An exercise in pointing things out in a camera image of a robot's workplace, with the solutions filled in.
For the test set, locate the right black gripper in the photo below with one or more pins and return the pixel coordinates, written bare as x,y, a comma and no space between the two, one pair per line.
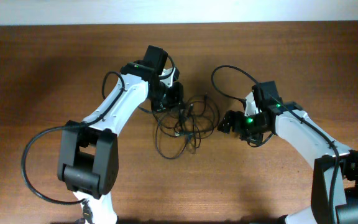
237,125

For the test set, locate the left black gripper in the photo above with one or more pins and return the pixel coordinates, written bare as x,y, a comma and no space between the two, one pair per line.
178,98

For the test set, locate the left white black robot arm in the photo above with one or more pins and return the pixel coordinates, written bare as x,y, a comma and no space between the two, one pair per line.
88,162

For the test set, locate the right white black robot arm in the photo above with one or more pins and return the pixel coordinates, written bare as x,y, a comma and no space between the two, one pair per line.
334,195

